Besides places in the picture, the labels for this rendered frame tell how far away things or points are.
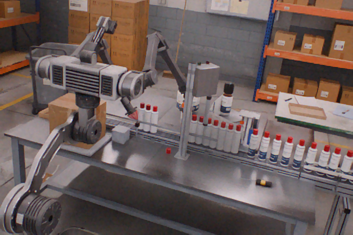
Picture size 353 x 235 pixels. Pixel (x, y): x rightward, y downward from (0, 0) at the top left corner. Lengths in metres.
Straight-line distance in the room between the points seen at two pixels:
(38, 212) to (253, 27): 5.52
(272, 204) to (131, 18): 4.15
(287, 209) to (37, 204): 1.34
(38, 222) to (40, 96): 3.25
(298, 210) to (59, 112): 1.59
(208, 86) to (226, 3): 4.41
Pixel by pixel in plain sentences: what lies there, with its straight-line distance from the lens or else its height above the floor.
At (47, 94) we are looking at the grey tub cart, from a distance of 4.92.
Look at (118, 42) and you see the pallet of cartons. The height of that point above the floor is 0.75.
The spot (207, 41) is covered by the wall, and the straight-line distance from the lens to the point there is 6.95.
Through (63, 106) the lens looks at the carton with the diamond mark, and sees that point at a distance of 2.50.
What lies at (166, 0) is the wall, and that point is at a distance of 7.08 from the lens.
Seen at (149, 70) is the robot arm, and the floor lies 1.48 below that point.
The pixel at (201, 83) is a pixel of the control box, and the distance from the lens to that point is 2.29.
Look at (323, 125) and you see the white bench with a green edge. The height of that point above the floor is 0.80.
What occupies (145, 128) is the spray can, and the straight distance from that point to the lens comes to 2.70.
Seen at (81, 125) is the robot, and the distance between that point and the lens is 2.08.
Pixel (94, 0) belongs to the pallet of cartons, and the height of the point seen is 1.34.
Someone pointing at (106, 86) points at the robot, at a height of 1.44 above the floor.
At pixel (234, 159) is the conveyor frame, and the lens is 2.56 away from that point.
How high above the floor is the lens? 2.10
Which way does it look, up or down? 22 degrees down
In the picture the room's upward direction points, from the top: 6 degrees clockwise
